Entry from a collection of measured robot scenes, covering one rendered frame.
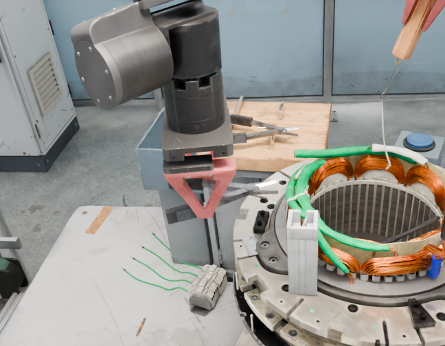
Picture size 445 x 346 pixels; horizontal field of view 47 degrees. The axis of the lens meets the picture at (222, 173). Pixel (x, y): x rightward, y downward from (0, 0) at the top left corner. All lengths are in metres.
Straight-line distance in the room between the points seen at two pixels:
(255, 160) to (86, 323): 0.43
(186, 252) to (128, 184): 1.70
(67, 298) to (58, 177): 1.90
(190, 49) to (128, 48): 0.06
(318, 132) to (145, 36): 0.49
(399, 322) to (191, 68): 0.30
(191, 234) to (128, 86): 0.60
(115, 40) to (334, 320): 0.32
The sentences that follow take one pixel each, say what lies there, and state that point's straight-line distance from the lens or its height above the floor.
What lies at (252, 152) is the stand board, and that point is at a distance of 0.81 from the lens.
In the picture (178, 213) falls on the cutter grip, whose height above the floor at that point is 1.17.
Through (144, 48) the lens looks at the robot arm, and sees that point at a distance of 0.42.
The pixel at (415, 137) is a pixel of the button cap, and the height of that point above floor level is 1.04.
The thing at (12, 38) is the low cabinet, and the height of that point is 0.73.
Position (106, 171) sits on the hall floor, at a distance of 2.84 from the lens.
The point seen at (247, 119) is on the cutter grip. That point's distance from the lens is 0.84.
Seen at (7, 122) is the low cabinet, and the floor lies 0.32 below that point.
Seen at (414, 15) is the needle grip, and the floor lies 1.34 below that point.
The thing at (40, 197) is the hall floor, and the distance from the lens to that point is 2.79.
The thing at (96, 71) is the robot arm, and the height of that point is 1.35.
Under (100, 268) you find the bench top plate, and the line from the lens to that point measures 1.08.
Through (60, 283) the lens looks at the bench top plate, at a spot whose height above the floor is 0.78.
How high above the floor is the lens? 1.50
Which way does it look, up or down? 34 degrees down
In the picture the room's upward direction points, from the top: 7 degrees counter-clockwise
